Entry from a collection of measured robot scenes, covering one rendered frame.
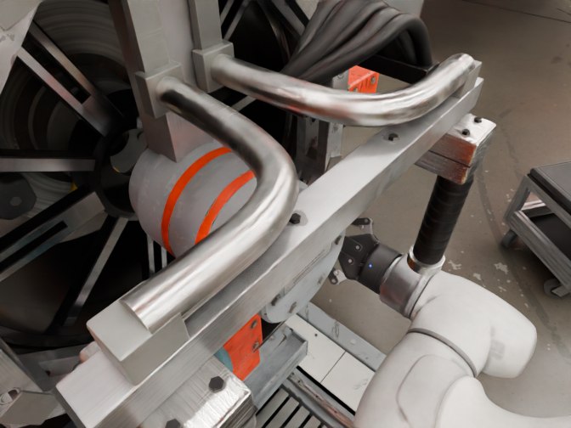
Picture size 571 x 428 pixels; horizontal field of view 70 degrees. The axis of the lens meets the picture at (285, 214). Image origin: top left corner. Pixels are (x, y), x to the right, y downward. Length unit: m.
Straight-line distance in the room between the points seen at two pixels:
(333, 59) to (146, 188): 0.22
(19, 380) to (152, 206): 0.20
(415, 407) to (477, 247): 1.23
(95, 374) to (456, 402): 0.40
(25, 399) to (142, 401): 0.28
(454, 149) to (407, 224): 1.29
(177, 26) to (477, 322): 0.49
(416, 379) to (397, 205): 1.28
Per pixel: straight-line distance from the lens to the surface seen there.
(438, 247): 0.51
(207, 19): 0.38
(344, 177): 0.29
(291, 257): 0.24
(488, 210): 1.88
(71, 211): 0.51
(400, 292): 0.63
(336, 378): 1.19
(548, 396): 1.45
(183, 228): 0.40
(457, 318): 0.60
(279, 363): 1.13
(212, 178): 0.39
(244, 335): 0.71
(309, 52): 0.39
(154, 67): 0.36
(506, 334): 0.62
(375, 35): 0.39
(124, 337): 0.19
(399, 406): 0.53
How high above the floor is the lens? 1.16
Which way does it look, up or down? 44 degrees down
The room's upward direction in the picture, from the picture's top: straight up
